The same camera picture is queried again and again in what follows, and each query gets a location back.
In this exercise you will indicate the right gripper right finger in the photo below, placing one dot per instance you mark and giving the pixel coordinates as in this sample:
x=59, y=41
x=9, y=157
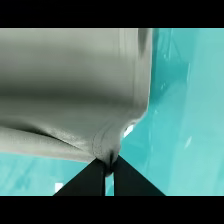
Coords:
x=132, y=180

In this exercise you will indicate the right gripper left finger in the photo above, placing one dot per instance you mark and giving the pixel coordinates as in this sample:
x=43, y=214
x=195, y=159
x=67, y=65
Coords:
x=87, y=180

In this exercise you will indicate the brown T-shirt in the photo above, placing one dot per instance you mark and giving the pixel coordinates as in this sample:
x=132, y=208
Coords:
x=70, y=86

